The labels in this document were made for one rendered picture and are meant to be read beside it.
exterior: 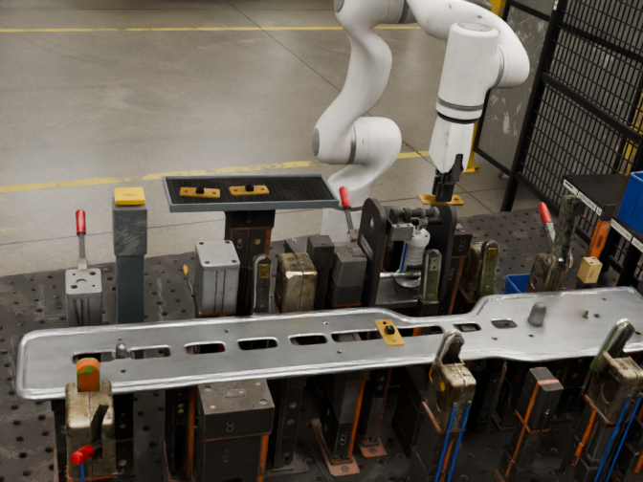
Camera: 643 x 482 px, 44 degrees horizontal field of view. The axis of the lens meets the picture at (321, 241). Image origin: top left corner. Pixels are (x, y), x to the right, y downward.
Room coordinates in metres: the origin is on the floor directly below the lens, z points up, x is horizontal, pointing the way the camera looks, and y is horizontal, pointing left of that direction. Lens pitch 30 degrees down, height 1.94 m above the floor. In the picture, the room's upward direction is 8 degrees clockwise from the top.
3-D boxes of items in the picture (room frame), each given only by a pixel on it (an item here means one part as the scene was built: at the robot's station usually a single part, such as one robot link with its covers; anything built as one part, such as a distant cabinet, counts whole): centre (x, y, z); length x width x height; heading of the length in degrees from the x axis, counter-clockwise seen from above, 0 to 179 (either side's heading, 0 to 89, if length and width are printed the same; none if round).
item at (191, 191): (1.50, 0.27, 1.17); 0.08 x 0.04 x 0.01; 100
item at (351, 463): (1.28, -0.09, 0.84); 0.17 x 0.06 x 0.29; 20
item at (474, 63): (1.39, -0.22, 1.55); 0.09 x 0.08 x 0.13; 109
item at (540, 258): (1.62, -0.54, 0.88); 0.07 x 0.06 x 0.35; 20
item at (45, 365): (1.30, -0.15, 1.00); 1.38 x 0.22 x 0.02; 110
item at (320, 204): (1.55, 0.17, 1.16); 0.37 x 0.14 x 0.02; 110
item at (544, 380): (1.24, -0.48, 0.84); 0.11 x 0.08 x 0.29; 20
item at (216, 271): (1.35, 0.20, 0.90); 0.13 x 0.10 x 0.41; 20
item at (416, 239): (1.54, -0.19, 0.94); 0.18 x 0.13 x 0.49; 110
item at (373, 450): (1.32, -0.16, 0.84); 0.13 x 0.05 x 0.29; 20
